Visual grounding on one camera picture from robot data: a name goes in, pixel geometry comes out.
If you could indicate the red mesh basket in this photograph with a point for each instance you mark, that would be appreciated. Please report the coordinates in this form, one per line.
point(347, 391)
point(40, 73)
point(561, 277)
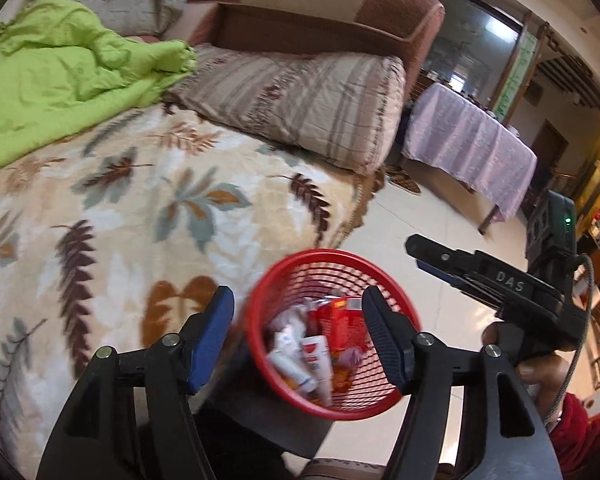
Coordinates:
point(290, 270)

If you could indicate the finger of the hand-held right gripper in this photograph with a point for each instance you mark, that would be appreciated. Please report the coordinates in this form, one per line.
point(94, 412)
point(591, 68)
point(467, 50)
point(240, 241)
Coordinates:
point(442, 255)
point(450, 276)

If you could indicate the dark wood glass cabinet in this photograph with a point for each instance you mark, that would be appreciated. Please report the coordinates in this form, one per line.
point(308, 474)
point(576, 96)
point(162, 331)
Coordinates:
point(465, 45)

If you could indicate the white tube with red label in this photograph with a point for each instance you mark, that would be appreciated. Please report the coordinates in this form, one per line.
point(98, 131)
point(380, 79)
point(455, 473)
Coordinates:
point(317, 360)

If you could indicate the red cigarette box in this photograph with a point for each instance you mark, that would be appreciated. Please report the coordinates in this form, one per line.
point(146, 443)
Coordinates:
point(337, 325)

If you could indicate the striped brown pillow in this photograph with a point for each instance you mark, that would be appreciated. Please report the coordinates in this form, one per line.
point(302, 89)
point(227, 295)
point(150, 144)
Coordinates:
point(300, 100)

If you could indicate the brown padded headboard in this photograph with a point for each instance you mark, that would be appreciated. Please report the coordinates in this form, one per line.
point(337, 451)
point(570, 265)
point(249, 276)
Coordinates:
point(330, 15)

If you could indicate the dark stool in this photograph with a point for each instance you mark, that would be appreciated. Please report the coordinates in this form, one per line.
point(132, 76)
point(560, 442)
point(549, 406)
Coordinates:
point(260, 420)

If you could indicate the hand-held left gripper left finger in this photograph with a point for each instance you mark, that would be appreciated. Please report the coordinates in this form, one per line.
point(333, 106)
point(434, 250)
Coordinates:
point(212, 330)

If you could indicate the person's right hand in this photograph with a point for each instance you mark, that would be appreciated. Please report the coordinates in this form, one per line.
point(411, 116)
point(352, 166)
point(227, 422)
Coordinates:
point(542, 375)

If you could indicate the person's right forearm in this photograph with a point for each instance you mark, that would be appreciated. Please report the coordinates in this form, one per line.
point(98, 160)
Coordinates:
point(585, 440)

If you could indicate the white plastic bottle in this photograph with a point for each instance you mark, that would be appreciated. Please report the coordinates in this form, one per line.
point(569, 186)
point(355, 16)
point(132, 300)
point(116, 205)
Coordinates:
point(291, 367)

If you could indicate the patterned slippers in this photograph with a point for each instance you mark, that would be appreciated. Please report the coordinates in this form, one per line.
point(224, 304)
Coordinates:
point(402, 180)

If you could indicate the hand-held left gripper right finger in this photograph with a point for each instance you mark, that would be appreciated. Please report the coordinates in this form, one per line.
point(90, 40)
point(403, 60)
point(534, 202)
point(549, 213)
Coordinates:
point(385, 335)

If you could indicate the green quilt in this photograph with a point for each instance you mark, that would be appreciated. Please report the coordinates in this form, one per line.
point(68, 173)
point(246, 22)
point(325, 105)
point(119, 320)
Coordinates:
point(55, 70)

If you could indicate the table with purple cloth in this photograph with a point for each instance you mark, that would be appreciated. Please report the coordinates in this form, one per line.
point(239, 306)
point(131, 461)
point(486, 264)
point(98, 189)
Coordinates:
point(470, 145)

